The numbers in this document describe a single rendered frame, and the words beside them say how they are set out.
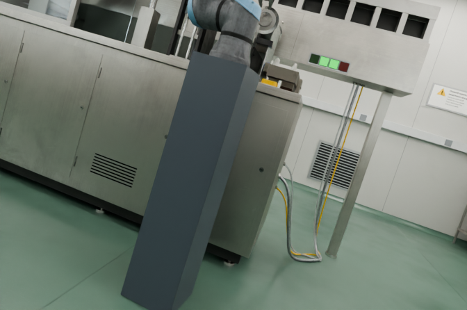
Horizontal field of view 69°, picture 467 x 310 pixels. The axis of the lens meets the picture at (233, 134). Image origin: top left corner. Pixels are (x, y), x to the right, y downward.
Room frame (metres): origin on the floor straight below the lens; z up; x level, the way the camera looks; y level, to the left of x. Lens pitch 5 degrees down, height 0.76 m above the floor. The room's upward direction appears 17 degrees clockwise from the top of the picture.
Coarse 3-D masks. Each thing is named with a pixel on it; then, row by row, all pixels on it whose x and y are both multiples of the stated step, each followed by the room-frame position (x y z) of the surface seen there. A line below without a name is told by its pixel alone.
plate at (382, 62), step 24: (144, 0) 2.36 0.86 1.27; (168, 0) 2.33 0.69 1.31; (168, 24) 2.32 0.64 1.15; (192, 24) 2.29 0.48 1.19; (288, 24) 2.17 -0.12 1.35; (312, 24) 2.14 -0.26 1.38; (336, 24) 2.12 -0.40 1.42; (264, 48) 2.19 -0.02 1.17; (288, 48) 2.16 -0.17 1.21; (312, 48) 2.13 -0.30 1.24; (336, 48) 2.11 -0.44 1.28; (360, 48) 2.08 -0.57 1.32; (384, 48) 2.06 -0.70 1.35; (408, 48) 2.03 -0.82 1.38; (312, 72) 2.36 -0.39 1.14; (336, 72) 2.10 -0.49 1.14; (360, 72) 2.07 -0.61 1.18; (384, 72) 2.05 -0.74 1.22; (408, 72) 2.02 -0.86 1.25
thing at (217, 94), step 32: (192, 64) 1.15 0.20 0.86; (224, 64) 1.12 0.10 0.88; (192, 96) 1.14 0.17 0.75; (224, 96) 1.11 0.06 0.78; (192, 128) 1.13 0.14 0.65; (224, 128) 1.10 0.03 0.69; (192, 160) 1.12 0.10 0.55; (224, 160) 1.17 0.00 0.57; (160, 192) 1.14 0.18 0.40; (192, 192) 1.11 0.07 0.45; (160, 224) 1.13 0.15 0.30; (192, 224) 1.10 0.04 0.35; (160, 256) 1.13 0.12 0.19; (192, 256) 1.15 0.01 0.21; (128, 288) 1.15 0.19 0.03; (160, 288) 1.12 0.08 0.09; (192, 288) 1.28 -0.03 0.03
